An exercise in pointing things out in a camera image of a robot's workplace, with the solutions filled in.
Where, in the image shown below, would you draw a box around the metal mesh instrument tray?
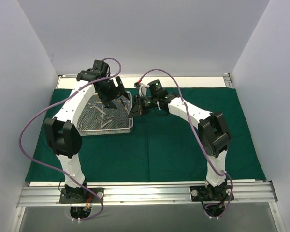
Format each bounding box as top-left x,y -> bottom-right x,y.
77,92 -> 133,136

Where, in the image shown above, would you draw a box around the silver instrument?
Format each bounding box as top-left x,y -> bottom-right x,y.
120,98 -> 129,114

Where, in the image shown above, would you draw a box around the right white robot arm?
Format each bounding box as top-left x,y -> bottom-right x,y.
128,92 -> 232,200

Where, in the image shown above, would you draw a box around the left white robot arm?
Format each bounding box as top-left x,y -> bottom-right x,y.
44,70 -> 128,203

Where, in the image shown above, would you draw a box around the silver surgical scissors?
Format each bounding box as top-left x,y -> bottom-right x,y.
87,102 -> 107,115

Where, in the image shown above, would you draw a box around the silver forceps centre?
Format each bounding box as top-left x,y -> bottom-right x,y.
98,116 -> 115,129

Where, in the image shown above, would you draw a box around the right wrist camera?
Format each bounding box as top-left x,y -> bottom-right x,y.
134,80 -> 168,98

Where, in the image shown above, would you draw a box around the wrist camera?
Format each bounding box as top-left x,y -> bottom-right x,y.
92,60 -> 110,77
134,80 -> 168,98

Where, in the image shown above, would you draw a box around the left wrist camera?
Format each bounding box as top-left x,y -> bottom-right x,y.
92,60 -> 110,77

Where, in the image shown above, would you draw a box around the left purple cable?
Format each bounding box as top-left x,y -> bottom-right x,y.
18,57 -> 123,222

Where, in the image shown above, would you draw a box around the purple cable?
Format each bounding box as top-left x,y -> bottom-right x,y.
139,69 -> 234,216
18,57 -> 123,222

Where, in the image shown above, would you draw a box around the aluminium right side rail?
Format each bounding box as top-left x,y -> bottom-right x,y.
223,73 -> 233,88

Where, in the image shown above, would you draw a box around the aluminium rail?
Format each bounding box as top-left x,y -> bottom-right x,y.
17,179 -> 278,207
223,73 -> 233,88

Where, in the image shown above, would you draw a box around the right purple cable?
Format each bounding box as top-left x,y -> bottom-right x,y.
139,69 -> 234,216

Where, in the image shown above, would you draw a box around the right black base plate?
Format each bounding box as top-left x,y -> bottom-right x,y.
190,183 -> 234,202

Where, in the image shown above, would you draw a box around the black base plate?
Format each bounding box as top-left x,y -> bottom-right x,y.
59,188 -> 100,204
190,183 -> 234,202

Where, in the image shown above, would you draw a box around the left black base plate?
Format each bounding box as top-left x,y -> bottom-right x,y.
59,188 -> 100,204

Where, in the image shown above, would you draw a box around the aluminium front rail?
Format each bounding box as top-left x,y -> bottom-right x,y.
17,179 -> 278,207

